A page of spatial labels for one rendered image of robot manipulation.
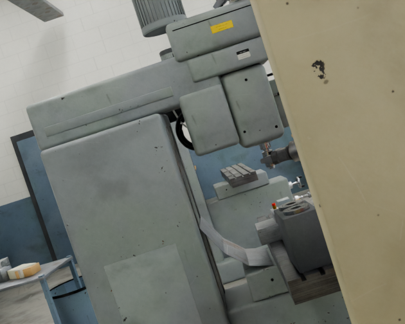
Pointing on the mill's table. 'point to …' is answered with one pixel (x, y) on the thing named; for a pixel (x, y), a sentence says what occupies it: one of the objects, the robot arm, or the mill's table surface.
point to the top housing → (212, 30)
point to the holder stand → (303, 235)
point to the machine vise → (269, 230)
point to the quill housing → (252, 105)
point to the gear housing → (227, 60)
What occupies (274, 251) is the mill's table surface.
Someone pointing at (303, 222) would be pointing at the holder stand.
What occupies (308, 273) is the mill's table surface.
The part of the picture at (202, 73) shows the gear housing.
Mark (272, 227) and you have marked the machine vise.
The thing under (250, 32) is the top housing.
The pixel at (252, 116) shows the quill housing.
